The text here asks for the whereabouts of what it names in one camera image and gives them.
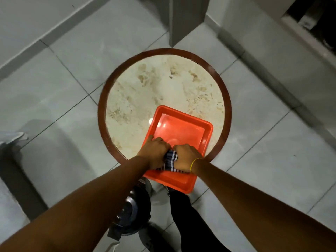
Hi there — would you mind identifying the person's right hand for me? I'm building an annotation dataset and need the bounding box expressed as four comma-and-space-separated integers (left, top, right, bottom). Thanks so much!
173, 144, 202, 173

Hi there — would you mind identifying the person's left hand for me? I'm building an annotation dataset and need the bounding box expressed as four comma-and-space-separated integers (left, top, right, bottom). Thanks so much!
137, 135, 172, 170

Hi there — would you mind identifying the blue checked cloth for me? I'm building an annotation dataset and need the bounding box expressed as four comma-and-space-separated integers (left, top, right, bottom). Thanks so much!
156, 150, 190, 174

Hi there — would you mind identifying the person's left forearm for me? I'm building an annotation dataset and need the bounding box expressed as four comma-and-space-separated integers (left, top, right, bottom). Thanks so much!
0, 156, 151, 252

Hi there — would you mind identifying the person's right forearm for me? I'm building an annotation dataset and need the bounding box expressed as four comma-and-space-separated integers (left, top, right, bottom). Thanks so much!
191, 158, 336, 252

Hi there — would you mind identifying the yellow wrist band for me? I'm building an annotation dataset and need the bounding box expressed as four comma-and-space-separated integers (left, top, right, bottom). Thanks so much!
190, 157, 204, 172

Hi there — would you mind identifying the orange plastic tray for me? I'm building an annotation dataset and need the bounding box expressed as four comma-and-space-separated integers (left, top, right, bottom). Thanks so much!
142, 105, 214, 194

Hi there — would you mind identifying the round marble table brown rim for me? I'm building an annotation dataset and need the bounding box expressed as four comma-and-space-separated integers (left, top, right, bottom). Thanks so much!
98, 48, 232, 166

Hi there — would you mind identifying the person's black trouser leg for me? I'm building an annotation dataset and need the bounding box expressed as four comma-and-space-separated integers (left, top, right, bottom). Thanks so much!
167, 187, 232, 252

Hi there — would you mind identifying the grey cabinet panel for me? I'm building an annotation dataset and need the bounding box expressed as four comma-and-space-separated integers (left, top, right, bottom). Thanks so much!
169, 0, 211, 48

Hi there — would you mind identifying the white cloth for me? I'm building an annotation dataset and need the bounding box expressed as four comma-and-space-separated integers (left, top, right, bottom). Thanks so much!
0, 131, 29, 146

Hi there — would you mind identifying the white shelf unit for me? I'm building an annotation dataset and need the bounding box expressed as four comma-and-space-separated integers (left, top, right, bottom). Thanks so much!
280, 0, 336, 70

